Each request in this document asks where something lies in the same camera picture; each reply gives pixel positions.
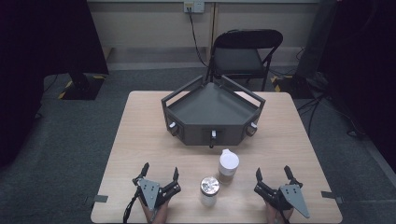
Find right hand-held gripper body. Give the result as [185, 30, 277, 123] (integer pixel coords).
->
[253, 181, 311, 219]

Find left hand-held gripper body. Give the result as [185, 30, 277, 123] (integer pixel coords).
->
[132, 176, 182, 211]

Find spice jar with white lid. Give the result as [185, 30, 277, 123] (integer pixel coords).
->
[217, 148, 241, 185]

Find glass jar with metal lid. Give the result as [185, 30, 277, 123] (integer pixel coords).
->
[199, 175, 220, 208]

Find dark grey corner shelf rack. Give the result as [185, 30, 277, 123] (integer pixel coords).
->
[161, 74, 267, 149]

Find person's left hand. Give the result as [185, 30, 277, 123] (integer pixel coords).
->
[139, 200, 171, 224]

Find person's right hand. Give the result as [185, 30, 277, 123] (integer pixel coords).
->
[264, 201, 294, 224]

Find grey tape strip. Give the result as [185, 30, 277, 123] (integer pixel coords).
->
[320, 190, 345, 204]
[84, 194, 109, 205]

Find black base with yellow stripes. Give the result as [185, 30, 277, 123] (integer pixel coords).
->
[270, 74, 316, 100]

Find black stand base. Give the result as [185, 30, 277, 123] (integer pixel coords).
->
[57, 72, 106, 101]

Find black folding chair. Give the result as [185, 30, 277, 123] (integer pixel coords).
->
[205, 28, 284, 91]

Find dark curtain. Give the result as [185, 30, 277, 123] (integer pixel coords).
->
[0, 0, 110, 169]
[317, 0, 396, 175]

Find grey upright panel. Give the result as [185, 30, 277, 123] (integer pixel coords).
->
[295, 0, 340, 79]

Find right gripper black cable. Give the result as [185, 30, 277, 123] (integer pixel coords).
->
[278, 209, 290, 224]

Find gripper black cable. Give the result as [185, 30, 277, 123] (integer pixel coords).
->
[278, 209, 290, 224]
[122, 189, 140, 224]

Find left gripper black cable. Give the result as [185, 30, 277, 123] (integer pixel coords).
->
[122, 189, 140, 224]

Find black floor cables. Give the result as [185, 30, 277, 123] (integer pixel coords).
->
[297, 92, 366, 138]

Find black power cable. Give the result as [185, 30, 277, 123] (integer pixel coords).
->
[187, 10, 209, 68]

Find white wall socket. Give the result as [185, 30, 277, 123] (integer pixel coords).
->
[183, 0, 205, 14]

